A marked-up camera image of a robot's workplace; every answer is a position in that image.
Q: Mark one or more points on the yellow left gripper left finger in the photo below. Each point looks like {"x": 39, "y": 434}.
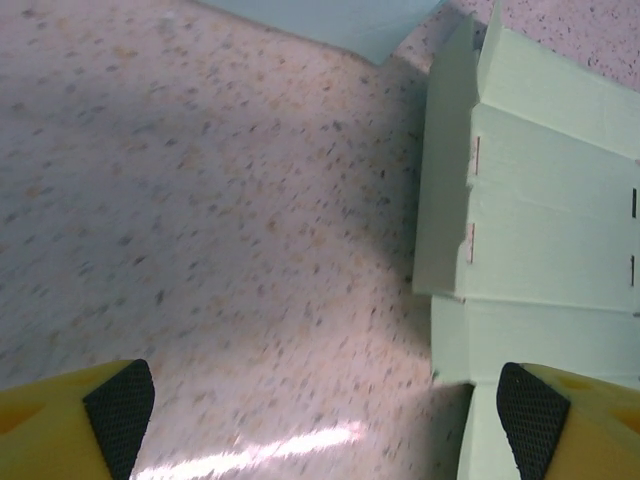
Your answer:
{"x": 60, "y": 430}

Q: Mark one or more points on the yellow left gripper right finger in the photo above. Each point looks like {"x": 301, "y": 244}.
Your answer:
{"x": 575, "y": 435}

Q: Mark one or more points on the light green paper box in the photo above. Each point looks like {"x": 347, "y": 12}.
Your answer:
{"x": 550, "y": 225}

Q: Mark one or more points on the light blue paper box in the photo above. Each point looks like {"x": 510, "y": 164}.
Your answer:
{"x": 325, "y": 25}

